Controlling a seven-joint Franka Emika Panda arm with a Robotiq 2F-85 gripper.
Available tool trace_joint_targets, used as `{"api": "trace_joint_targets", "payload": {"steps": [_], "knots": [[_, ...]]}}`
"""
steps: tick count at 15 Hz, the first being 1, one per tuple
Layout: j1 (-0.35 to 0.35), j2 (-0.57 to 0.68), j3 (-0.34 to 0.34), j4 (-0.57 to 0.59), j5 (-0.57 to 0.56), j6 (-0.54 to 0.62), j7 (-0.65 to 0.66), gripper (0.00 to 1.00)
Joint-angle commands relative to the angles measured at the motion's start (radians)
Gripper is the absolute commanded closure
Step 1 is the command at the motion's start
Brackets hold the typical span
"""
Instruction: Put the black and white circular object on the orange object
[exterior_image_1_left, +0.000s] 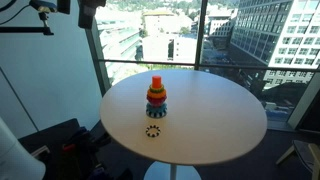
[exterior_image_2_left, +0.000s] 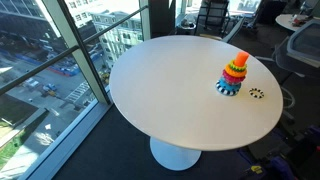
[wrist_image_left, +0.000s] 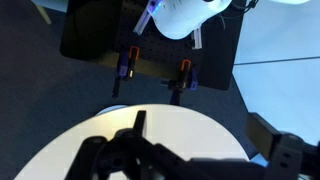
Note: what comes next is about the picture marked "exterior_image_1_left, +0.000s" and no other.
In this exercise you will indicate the black equipment cart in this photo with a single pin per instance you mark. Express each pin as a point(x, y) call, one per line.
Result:
point(66, 163)

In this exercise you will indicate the white rounded cylinder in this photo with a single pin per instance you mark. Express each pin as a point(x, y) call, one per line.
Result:
point(15, 156)

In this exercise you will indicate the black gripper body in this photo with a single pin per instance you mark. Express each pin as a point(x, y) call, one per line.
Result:
point(86, 13)

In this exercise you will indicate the white table pedestal base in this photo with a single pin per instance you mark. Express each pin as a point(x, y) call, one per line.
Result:
point(160, 173)

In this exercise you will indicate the white power strip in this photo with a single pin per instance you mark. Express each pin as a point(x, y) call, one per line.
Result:
point(40, 151)

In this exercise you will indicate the blue camera on boom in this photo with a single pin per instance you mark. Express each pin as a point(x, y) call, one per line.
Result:
point(43, 5)

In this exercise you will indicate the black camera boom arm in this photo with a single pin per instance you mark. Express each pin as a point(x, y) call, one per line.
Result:
point(23, 29)

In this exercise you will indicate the wooden chair with dark seat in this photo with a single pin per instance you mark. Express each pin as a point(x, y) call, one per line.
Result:
point(305, 153)

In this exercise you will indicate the orange stacking toy peg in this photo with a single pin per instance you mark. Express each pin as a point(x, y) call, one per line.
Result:
point(156, 81)

